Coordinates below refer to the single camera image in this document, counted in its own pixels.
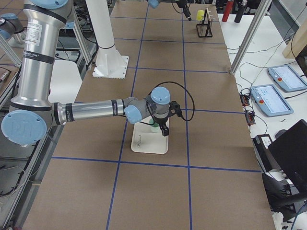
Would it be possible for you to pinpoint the orange circuit board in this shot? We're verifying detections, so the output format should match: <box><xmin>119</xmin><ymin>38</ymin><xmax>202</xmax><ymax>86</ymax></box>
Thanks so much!
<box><xmin>239</xmin><ymin>94</ymin><xmax>250</xmax><ymax>106</ymax></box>

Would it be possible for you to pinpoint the beige plastic tray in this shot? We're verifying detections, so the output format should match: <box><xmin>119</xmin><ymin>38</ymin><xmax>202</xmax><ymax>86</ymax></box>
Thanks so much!
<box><xmin>131</xmin><ymin>123</ymin><xmax>168</xmax><ymax>154</ymax></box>

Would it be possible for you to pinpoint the yellow cup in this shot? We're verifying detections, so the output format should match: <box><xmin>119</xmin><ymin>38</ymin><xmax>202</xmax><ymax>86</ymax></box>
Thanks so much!
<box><xmin>196</xmin><ymin>10</ymin><xmax>205</xmax><ymax>21</ymax></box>

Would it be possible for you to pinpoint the far teach pendant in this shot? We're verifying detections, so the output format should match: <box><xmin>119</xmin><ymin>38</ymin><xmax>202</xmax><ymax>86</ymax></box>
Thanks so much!
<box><xmin>268</xmin><ymin>65</ymin><xmax>307</xmax><ymax>92</ymax></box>

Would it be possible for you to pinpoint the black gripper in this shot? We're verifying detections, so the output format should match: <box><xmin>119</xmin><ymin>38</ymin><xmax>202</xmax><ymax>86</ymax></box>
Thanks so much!
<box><xmin>178</xmin><ymin>0</ymin><xmax>191</xmax><ymax>21</ymax></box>
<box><xmin>155</xmin><ymin>117</ymin><xmax>169</xmax><ymax>137</ymax></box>

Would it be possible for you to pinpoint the red thermos bottle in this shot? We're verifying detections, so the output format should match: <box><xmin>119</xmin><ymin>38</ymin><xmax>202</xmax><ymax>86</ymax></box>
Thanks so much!
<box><xmin>222</xmin><ymin>0</ymin><xmax>234</xmax><ymax>22</ymax></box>

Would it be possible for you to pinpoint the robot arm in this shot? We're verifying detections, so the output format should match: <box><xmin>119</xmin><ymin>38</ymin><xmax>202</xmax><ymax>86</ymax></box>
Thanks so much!
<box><xmin>146</xmin><ymin>0</ymin><xmax>192</xmax><ymax>21</ymax></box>
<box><xmin>1</xmin><ymin>0</ymin><xmax>170</xmax><ymax>146</ymax></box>

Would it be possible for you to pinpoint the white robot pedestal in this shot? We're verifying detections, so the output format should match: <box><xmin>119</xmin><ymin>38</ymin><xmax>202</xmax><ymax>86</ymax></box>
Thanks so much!
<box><xmin>86</xmin><ymin>0</ymin><xmax>129</xmax><ymax>79</ymax></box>

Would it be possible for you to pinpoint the aluminium frame post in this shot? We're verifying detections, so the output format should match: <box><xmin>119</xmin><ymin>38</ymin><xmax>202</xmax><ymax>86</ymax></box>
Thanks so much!
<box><xmin>230</xmin><ymin>0</ymin><xmax>272</xmax><ymax>75</ymax></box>

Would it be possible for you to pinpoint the black wire cup rack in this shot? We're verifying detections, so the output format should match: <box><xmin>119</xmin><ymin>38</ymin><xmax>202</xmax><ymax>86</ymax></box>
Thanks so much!
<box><xmin>196</xmin><ymin>7</ymin><xmax>213</xmax><ymax>38</ymax></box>

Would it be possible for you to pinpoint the near teach pendant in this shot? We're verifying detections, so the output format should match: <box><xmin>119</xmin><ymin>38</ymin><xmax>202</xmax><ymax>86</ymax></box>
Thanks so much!
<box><xmin>250</xmin><ymin>84</ymin><xmax>294</xmax><ymax>117</ymax></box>

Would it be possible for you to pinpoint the black laptop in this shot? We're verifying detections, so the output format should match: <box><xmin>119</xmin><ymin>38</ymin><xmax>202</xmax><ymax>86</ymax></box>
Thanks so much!
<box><xmin>268</xmin><ymin>119</ymin><xmax>307</xmax><ymax>193</ymax></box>

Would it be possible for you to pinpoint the black box device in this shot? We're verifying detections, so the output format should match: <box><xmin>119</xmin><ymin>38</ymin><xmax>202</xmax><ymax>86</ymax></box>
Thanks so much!
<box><xmin>252</xmin><ymin>134</ymin><xmax>276</xmax><ymax>172</ymax></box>

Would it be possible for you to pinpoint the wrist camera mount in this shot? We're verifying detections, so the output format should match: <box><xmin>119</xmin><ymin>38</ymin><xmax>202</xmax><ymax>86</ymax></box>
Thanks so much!
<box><xmin>168</xmin><ymin>101</ymin><xmax>183</xmax><ymax>118</ymax></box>

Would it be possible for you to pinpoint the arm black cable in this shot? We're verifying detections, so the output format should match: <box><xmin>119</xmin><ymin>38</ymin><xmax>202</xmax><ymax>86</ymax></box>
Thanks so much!
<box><xmin>153</xmin><ymin>81</ymin><xmax>195</xmax><ymax>122</ymax></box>

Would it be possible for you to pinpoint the black thermos bottle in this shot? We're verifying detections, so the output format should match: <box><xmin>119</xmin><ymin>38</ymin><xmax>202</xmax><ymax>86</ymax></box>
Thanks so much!
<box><xmin>234</xmin><ymin>0</ymin><xmax>248</xmax><ymax>23</ymax></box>

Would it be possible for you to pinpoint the teach pendant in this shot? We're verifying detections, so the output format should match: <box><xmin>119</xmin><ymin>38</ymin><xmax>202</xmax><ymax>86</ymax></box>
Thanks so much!
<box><xmin>250</xmin><ymin>84</ymin><xmax>294</xmax><ymax>117</ymax></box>
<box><xmin>268</xmin><ymin>65</ymin><xmax>307</xmax><ymax>92</ymax></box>

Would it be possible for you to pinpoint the mint green cup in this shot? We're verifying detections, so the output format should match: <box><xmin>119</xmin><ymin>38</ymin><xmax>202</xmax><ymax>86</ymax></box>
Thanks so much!
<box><xmin>149</xmin><ymin>118</ymin><xmax>160</xmax><ymax>133</ymax></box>

